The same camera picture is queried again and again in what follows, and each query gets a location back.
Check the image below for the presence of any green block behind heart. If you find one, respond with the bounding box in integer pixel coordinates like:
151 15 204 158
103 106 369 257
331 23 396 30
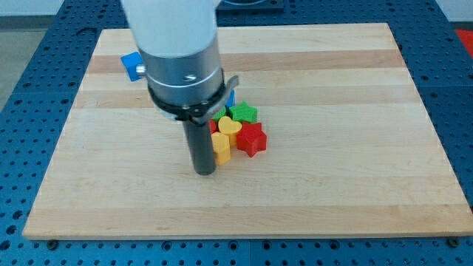
212 106 227 123

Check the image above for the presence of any yellow heart block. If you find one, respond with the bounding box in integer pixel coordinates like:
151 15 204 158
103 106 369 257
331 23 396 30
218 116 242 147

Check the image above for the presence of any red object at right edge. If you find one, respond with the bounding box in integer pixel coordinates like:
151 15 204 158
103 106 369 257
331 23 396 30
455 30 473 57

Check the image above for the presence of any blue block behind arm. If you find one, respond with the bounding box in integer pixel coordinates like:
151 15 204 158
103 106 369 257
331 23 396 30
225 89 236 108

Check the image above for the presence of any blue cube block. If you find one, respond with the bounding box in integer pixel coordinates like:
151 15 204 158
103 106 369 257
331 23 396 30
120 52 143 82

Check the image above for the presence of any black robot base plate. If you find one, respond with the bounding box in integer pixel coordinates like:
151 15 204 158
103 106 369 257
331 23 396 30
217 0 285 11

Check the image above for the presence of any red block behind tool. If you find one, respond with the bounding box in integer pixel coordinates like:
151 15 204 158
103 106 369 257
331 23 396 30
208 119 218 134

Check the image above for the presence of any green star block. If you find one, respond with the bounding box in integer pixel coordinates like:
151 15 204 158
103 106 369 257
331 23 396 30
229 101 258 123

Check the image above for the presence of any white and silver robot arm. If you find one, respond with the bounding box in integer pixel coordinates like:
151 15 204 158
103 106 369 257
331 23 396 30
121 0 231 124

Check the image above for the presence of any red star block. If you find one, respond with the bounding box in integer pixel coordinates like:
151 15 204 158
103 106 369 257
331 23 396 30
236 122 268 157

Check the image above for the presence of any wooden board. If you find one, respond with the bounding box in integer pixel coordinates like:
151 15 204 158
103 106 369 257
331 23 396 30
23 23 472 240

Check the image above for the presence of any yellow hexagon block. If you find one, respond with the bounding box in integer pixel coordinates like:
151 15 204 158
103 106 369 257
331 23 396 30
211 132 231 166

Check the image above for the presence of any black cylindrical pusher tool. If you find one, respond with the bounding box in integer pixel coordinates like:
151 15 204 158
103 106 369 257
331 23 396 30
183 120 216 176

